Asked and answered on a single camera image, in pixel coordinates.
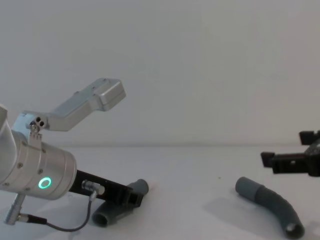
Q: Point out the grey curved pipe piece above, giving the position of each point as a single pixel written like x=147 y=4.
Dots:
x=273 y=200

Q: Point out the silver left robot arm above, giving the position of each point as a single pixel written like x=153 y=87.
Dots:
x=30 y=172

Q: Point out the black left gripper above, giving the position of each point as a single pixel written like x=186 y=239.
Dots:
x=100 y=186

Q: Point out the white table cloth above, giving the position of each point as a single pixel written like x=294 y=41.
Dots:
x=190 y=200

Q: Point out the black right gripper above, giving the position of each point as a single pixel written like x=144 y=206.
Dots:
x=315 y=160

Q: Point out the grey elbow pipe piece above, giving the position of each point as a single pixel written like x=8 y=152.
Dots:
x=110 y=212

